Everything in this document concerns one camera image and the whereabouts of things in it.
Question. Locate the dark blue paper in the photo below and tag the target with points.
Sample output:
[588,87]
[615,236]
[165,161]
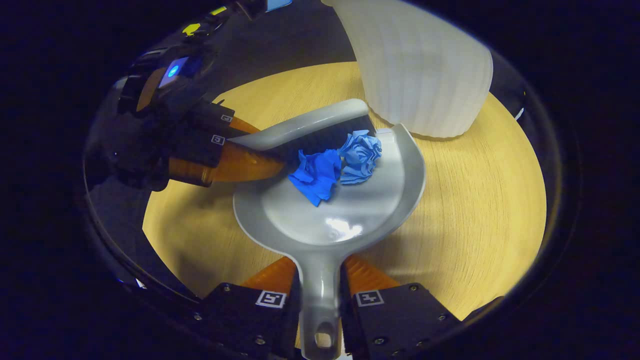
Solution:
[317,175]

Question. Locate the grey white dustpan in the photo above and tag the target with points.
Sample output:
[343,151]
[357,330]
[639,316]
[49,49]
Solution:
[330,220]

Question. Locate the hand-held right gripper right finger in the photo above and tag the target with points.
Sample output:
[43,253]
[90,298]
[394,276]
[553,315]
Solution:
[395,325]

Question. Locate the light blue paper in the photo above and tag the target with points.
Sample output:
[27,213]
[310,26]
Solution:
[360,155]

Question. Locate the white ribbed garbage bin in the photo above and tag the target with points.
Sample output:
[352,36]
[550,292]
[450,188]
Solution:
[420,70]

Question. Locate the small white broom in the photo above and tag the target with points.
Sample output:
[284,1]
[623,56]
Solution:
[300,127]

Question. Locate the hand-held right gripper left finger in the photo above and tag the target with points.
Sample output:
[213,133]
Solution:
[240,320]

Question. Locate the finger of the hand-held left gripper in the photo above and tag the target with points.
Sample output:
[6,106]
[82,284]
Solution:
[195,147]
[210,117]

